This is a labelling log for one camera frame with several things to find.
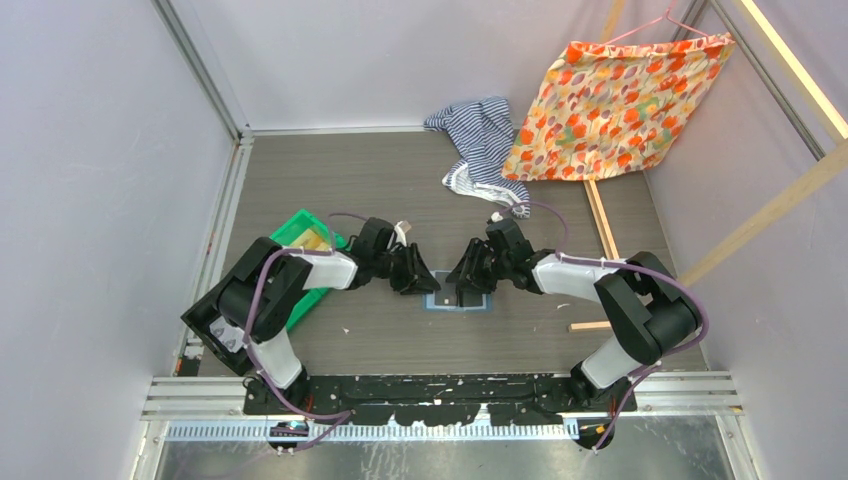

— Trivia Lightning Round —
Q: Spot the blue white striped cloth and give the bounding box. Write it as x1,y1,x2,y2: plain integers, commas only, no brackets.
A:
423,96,531,218

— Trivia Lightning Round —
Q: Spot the wooden frame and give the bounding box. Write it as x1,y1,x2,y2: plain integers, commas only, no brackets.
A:
587,1,847,362

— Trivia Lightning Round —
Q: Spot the yellow card in bin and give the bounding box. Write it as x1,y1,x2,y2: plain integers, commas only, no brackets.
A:
292,228,329,251

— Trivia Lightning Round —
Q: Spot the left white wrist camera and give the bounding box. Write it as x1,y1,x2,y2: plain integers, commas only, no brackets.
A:
393,220,411,246

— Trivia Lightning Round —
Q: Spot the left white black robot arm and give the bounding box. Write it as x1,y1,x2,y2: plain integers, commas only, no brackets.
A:
213,217,441,414

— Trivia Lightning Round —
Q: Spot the blue card holder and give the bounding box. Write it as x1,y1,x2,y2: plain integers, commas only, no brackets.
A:
423,270,493,313

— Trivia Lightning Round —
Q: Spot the aluminium front rail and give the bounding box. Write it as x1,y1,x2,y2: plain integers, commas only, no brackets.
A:
142,371,743,443

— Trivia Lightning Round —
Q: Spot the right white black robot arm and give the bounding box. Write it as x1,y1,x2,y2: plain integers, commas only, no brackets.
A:
448,219,706,411

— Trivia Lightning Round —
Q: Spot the black plastic bin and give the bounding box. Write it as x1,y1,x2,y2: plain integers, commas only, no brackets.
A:
181,288,253,376

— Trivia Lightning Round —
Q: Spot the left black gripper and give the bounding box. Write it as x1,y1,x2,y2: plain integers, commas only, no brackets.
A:
372,243,440,295

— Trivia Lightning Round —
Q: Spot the black credit card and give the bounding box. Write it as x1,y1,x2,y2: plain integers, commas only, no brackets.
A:
433,270,460,310

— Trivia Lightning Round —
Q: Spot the orange floral cloth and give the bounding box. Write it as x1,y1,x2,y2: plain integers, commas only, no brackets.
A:
501,33,736,182

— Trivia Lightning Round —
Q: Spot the green plastic bin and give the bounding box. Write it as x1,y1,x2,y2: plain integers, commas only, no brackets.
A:
268,209,346,333

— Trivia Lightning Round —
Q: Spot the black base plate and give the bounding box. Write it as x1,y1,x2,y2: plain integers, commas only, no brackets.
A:
282,373,637,427

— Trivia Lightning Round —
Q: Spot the pink clothes hanger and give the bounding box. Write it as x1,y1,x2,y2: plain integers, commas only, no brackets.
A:
603,0,707,45

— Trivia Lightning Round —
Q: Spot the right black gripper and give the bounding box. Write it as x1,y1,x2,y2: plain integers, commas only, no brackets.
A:
447,237,512,294

